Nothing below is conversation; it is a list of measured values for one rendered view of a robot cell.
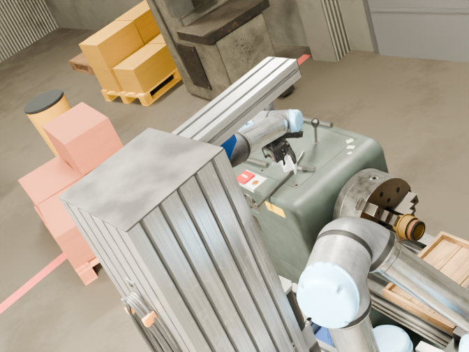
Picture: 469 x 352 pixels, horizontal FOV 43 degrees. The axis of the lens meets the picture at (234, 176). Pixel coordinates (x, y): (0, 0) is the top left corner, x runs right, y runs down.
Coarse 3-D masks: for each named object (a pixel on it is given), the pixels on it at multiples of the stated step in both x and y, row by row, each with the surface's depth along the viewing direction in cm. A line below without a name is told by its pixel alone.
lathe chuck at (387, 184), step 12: (360, 180) 220; (372, 180) 217; (384, 180) 216; (396, 180) 220; (348, 192) 219; (360, 192) 216; (372, 192) 213; (384, 192) 217; (396, 192) 222; (348, 204) 217; (384, 204) 219; (348, 216) 216; (360, 216) 213
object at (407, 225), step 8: (400, 216) 216; (408, 216) 214; (400, 224) 213; (408, 224) 211; (416, 224) 209; (424, 224) 212; (400, 232) 213; (408, 232) 210; (416, 232) 216; (416, 240) 212
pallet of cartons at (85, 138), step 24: (72, 120) 482; (96, 120) 466; (72, 144) 454; (96, 144) 465; (120, 144) 476; (48, 168) 498; (72, 168) 484; (48, 192) 465; (48, 216) 436; (72, 240) 416; (72, 264) 423; (96, 264) 429
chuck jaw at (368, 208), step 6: (360, 204) 214; (366, 204) 213; (372, 204) 212; (366, 210) 213; (372, 210) 212; (378, 210) 211; (384, 210) 213; (372, 216) 215; (378, 216) 212; (384, 216) 213; (390, 216) 213; (396, 216) 213; (390, 222) 214; (396, 222) 213
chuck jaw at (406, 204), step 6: (408, 192) 225; (402, 198) 224; (408, 198) 223; (414, 198) 222; (396, 204) 223; (402, 204) 222; (408, 204) 221; (414, 204) 223; (390, 210) 224; (396, 210) 221; (402, 210) 219; (408, 210) 218; (414, 210) 221; (414, 216) 218
